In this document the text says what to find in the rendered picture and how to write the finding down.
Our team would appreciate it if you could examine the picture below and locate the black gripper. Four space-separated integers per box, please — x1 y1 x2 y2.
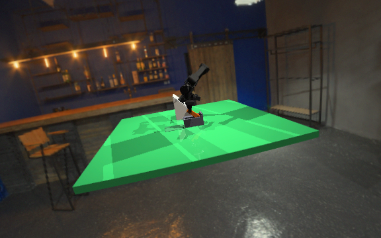
184 92 194 112

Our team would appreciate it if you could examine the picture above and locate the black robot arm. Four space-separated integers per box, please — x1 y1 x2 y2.
178 63 210 104

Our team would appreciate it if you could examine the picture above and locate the orange l-shaped part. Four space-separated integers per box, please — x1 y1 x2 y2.
187 110 200 117

